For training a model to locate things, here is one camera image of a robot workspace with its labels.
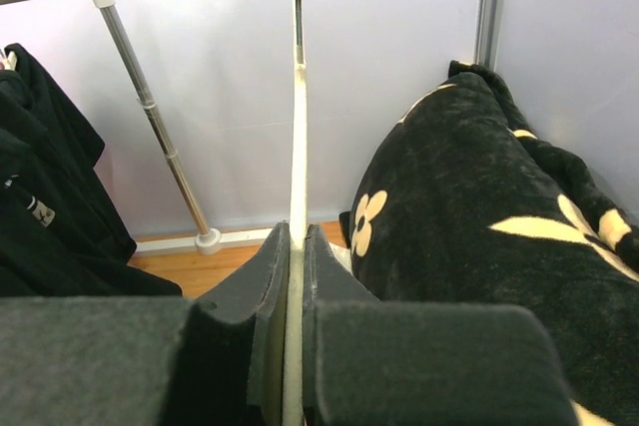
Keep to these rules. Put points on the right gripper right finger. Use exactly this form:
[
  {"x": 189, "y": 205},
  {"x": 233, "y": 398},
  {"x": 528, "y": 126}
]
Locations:
[{"x": 373, "y": 362}]

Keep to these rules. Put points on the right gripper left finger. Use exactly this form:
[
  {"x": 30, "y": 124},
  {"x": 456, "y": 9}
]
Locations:
[{"x": 152, "y": 360}]

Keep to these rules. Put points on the white hanger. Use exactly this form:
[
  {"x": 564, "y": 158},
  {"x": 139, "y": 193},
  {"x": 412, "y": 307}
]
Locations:
[{"x": 292, "y": 399}]

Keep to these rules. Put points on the black t shirt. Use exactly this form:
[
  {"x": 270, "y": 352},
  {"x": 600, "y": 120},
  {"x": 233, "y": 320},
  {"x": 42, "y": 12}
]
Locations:
[{"x": 61, "y": 235}]

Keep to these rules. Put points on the metal clothes rack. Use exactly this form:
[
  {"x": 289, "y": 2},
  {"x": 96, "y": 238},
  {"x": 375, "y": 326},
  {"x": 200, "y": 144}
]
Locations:
[{"x": 207, "y": 240}]

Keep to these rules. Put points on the black floral blanket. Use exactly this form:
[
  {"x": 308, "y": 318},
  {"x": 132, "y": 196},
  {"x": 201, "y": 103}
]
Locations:
[{"x": 463, "y": 202}]

